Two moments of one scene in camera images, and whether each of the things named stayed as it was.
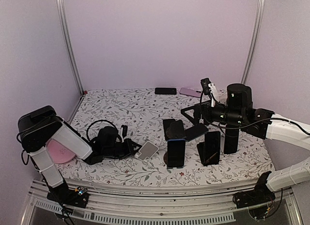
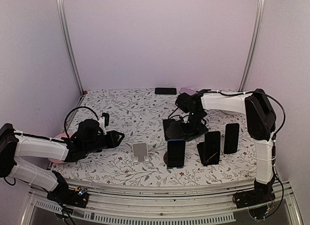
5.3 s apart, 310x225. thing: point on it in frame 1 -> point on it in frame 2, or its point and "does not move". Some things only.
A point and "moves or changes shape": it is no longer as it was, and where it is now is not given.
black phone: (176, 152) does not move
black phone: (165, 90) does not move
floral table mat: (175, 150) does not move
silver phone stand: (147, 151) moves or changes shape
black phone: (231, 139) does not move
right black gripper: (205, 109) -> (201, 125)
